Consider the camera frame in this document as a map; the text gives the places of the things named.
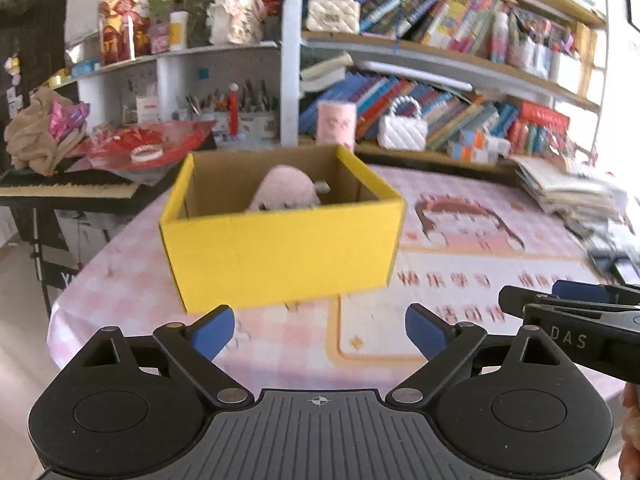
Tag black electric piano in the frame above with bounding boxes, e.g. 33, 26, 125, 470
1, 170, 140, 210

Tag stack of papers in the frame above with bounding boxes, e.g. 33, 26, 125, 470
509, 155, 628, 221

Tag upper orange blue box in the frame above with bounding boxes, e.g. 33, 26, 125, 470
459, 131, 511, 156

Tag orange blue box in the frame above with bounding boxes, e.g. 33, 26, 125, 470
459, 131, 511, 156
447, 142, 499, 165

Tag red fortune god decoration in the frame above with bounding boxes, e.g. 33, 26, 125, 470
98, 0, 151, 65

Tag white quilted pearl handbag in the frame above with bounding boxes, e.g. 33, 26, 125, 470
378, 96, 428, 152

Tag pink rabbit doll figure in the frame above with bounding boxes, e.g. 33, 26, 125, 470
206, 0, 267, 46

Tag red paper sheets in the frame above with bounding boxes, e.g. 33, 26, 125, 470
66, 122, 215, 172

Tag person right hand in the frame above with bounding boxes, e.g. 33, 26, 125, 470
618, 382, 640, 480

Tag pink cylinder container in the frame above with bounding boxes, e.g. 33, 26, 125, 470
316, 101, 357, 151

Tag cream quilted handbag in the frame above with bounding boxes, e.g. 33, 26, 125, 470
305, 0, 361, 35

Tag white yellow bottle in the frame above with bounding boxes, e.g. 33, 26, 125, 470
169, 11, 189, 52

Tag red figurine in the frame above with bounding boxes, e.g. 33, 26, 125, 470
228, 82, 240, 138

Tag red dictionary book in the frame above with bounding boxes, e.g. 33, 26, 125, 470
520, 101, 570, 133

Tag white tape roll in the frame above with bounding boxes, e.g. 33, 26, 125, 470
130, 144, 164, 164

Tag white bookshelf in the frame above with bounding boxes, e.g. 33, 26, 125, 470
282, 0, 608, 166

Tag beige cloth bundle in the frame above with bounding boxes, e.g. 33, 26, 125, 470
3, 87, 90, 177

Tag lower orange blue box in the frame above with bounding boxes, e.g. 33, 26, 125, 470
447, 142, 499, 165

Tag yellow cardboard box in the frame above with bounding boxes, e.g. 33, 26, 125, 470
160, 145, 406, 314

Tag large pink plush toy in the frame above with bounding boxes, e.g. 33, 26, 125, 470
247, 165, 331, 211

